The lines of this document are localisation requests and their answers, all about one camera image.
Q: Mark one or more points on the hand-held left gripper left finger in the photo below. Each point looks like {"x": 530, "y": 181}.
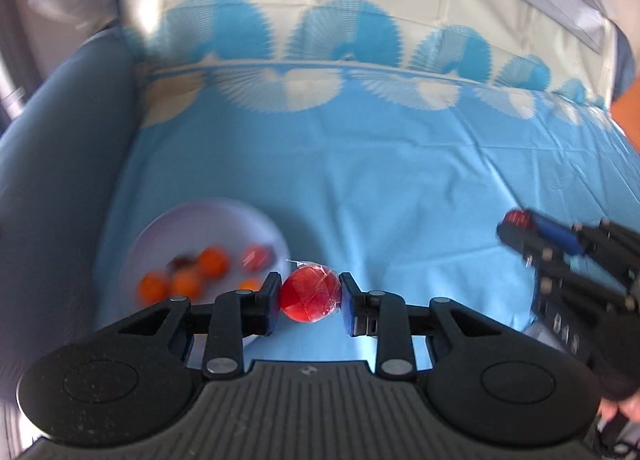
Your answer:
{"x": 274, "y": 302}

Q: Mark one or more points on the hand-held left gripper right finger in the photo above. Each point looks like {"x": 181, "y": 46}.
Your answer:
{"x": 349, "y": 305}

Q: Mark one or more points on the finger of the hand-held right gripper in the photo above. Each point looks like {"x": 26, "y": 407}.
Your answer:
{"x": 515, "y": 239}
{"x": 557, "y": 237}

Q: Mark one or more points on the dark red jujube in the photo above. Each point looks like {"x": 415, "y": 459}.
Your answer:
{"x": 181, "y": 262}
{"x": 516, "y": 218}

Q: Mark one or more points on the small orange tangerine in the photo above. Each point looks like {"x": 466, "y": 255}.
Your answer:
{"x": 153, "y": 287}
{"x": 248, "y": 285}

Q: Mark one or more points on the red plastic-wrapped fruit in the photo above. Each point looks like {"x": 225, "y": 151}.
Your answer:
{"x": 257, "y": 256}
{"x": 311, "y": 293}

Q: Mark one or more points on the lavender round plate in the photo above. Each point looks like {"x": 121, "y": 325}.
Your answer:
{"x": 210, "y": 225}

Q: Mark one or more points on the person's right hand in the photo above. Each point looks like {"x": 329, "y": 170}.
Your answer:
{"x": 622, "y": 408}

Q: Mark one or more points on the blue printed tablecloth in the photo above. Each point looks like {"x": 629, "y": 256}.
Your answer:
{"x": 375, "y": 165}

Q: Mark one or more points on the blue sofa armrest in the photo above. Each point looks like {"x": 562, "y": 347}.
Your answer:
{"x": 50, "y": 190}

